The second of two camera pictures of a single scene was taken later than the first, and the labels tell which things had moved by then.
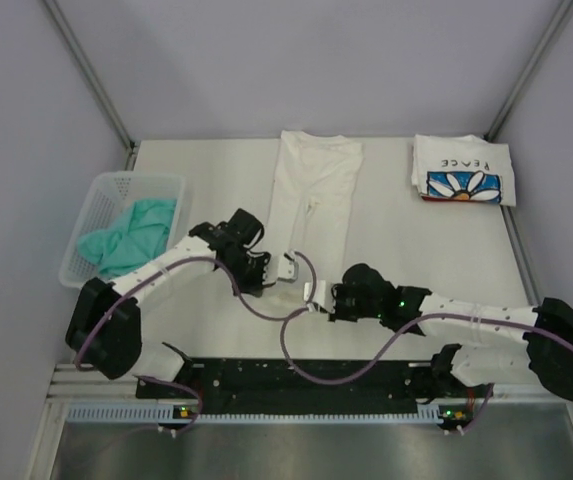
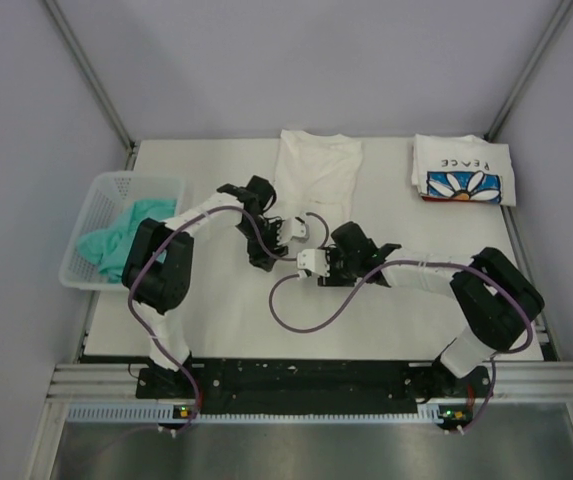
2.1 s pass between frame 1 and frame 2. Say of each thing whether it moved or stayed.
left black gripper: moved
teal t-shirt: stayed
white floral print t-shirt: stayed
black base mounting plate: stayed
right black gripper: moved
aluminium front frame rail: stayed
